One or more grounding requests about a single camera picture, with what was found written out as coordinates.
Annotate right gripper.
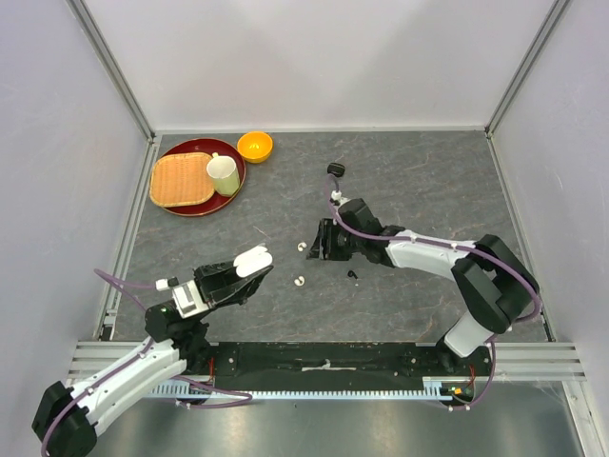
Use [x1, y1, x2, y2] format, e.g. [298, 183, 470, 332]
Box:
[306, 218, 363, 261]

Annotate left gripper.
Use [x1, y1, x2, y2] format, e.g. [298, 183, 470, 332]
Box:
[190, 249, 274, 324]

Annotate white earbud charging case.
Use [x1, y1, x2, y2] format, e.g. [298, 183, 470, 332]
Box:
[233, 245, 273, 278]

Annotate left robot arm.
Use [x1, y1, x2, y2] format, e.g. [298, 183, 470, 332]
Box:
[31, 247, 273, 456]

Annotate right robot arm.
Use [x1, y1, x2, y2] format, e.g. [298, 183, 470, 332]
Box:
[307, 192, 541, 375]

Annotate black earbud charging case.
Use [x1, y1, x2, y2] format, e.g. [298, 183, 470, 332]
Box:
[326, 162, 345, 178]

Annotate red round tray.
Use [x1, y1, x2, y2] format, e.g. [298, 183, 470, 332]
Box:
[162, 138, 246, 217]

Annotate pale green cup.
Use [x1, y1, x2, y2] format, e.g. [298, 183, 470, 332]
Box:
[206, 152, 240, 197]

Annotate woven bamboo mat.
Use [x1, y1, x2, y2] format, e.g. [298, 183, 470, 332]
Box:
[149, 152, 215, 208]

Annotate orange bowl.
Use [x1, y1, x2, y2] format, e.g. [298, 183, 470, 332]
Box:
[237, 131, 274, 164]

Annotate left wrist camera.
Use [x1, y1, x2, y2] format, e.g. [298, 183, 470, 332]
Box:
[171, 280, 209, 319]

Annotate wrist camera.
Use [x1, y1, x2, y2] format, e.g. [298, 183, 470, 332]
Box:
[171, 280, 209, 319]
[328, 190, 350, 211]

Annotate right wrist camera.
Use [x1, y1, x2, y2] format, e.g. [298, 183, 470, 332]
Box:
[328, 190, 350, 211]

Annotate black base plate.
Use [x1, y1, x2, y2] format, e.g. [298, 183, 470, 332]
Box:
[187, 342, 492, 380]

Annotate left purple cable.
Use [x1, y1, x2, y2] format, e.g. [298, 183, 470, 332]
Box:
[40, 268, 172, 456]

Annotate slotted cable duct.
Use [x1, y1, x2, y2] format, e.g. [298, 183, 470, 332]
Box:
[148, 371, 474, 402]

